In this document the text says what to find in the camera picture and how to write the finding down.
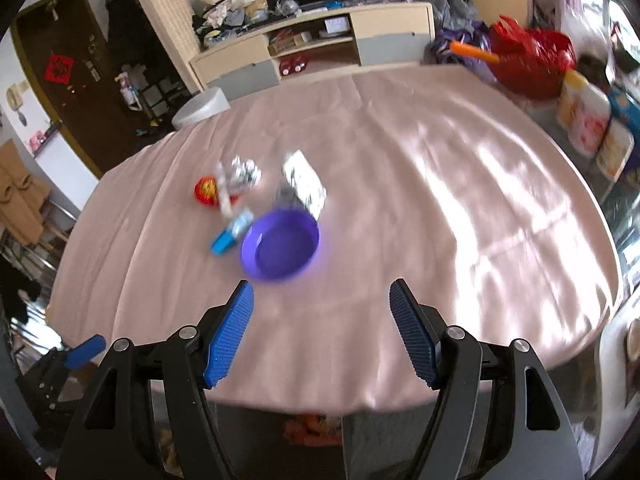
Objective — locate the silver foil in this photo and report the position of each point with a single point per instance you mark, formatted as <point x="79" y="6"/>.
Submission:
<point x="246" y="172"/>

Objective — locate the silver blister pack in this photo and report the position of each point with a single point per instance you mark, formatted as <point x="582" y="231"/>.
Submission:
<point x="305" y="185"/>

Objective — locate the dark brown door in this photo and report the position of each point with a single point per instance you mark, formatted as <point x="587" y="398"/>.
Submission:
<point x="75" y="105"/>

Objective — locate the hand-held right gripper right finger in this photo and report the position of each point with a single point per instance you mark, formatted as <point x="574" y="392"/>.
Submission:
<point x="415" y="335"/>

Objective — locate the grey cloth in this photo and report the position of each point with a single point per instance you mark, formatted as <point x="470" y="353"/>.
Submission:
<point x="450" y="0"/>

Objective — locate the pink small toy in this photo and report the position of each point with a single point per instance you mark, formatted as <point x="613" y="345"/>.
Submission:
<point x="39" y="139"/>

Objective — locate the small white box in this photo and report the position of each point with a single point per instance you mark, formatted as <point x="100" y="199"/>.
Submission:
<point x="336" y="26"/>

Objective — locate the blue capped tube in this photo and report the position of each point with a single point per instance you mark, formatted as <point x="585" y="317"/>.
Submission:
<point x="225" y="240"/>

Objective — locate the beige wall intercom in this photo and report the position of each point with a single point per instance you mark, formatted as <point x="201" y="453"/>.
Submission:
<point x="16" y="99"/>

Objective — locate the red orange candy wrapper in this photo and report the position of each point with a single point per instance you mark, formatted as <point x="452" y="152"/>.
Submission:
<point x="205" y="191"/>

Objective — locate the white bottle pink label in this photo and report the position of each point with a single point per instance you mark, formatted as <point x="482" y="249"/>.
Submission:
<point x="594" y="122"/>

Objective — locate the red plastic basket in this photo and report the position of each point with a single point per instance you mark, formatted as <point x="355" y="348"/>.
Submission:
<point x="535" y="60"/>

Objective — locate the white round stool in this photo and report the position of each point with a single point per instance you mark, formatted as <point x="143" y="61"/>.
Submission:
<point x="200" y="107"/>

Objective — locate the blue snack bag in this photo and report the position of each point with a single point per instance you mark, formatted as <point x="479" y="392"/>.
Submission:
<point x="625" y="106"/>

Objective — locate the cream folding panel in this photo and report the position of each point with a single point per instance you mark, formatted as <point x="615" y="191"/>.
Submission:
<point x="160" y="15"/>

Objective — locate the white bottle yellow cap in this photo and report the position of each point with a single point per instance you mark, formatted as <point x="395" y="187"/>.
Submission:
<point x="569" y="97"/>

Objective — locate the white bottle yellow label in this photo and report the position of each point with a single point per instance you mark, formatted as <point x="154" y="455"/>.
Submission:
<point x="616" y="149"/>

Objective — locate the dark hanging coats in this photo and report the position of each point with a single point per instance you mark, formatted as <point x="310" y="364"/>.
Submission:
<point x="120" y="15"/>

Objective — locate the white board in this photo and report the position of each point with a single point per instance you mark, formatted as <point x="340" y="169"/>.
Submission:
<point x="60" y="170"/>

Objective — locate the purple bag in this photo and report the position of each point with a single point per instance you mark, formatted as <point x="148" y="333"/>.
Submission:
<point x="460" y="42"/>

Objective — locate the black metal rack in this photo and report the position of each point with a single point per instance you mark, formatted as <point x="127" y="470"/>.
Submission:
<point x="152" y="95"/>

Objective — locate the red diamond door sign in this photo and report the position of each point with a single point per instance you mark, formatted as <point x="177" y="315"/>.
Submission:
<point x="59" y="67"/>

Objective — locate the large window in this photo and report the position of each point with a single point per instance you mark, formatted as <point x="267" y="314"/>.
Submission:
<point x="615" y="15"/>

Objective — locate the pink satin tablecloth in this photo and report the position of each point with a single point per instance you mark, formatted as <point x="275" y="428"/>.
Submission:
<point x="400" y="185"/>

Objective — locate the glass ball ornament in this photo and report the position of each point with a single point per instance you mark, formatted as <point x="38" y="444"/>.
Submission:
<point x="286" y="6"/>

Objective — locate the flat cardboard box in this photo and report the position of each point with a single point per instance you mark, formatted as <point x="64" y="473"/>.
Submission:
<point x="287" y="43"/>

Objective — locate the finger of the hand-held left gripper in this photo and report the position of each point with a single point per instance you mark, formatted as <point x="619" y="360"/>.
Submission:
<point x="86" y="351"/>

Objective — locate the purple plastic bowl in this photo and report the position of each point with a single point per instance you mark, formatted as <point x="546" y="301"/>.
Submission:
<point x="280" y="255"/>

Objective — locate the pile of clothes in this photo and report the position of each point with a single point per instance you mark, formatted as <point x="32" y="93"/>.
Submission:
<point x="230" y="10"/>

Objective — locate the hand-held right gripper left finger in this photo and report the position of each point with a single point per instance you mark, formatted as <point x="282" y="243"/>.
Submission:
<point x="227" y="340"/>

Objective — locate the brown hanging coat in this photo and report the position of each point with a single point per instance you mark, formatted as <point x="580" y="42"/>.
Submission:
<point x="20" y="195"/>

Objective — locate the beige grey television cabinet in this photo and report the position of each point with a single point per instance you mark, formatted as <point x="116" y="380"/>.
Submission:
<point x="395" y="22"/>

